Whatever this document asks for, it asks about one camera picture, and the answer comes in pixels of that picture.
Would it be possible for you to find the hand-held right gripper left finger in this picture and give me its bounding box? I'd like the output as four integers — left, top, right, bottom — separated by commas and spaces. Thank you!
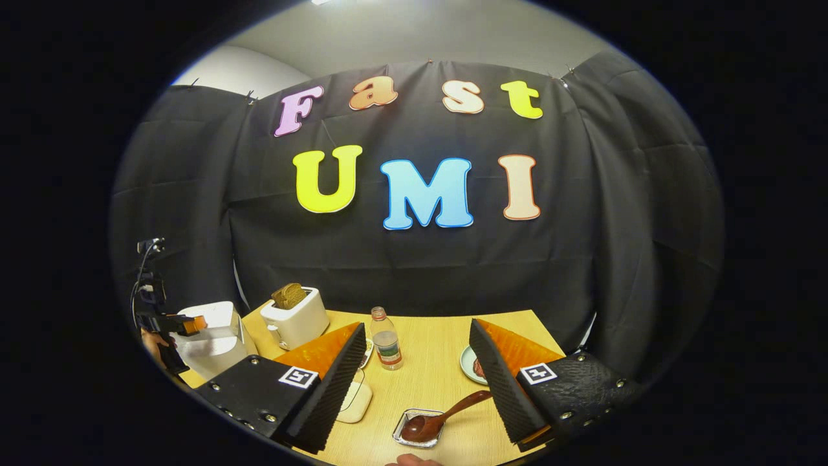
194, 322, 367, 454

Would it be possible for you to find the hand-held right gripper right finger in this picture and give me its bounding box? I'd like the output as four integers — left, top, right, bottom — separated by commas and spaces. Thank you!
469, 317, 641, 452

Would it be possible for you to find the white rice cooker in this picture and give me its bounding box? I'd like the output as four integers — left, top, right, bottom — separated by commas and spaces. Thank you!
173, 301, 258, 381

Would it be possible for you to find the brown wooden spoon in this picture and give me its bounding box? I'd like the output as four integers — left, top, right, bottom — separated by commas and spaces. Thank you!
401, 390, 492, 444

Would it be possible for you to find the wire chopstick holder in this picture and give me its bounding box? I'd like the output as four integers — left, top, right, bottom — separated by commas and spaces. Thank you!
393, 408, 446, 449

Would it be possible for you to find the pale green plate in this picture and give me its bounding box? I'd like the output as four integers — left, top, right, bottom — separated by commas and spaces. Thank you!
460, 345, 489, 386

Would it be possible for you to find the small clear plastic bottle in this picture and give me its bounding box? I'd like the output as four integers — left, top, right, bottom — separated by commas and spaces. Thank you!
371, 307, 404, 371

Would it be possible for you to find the white toaster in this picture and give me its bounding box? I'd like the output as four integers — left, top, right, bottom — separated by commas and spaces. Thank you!
260, 287, 331, 351

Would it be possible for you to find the black backdrop cloth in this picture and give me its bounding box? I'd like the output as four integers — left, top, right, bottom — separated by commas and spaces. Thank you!
110, 52, 725, 383

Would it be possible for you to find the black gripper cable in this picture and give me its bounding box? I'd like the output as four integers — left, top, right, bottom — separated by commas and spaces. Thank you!
133, 238, 166, 285

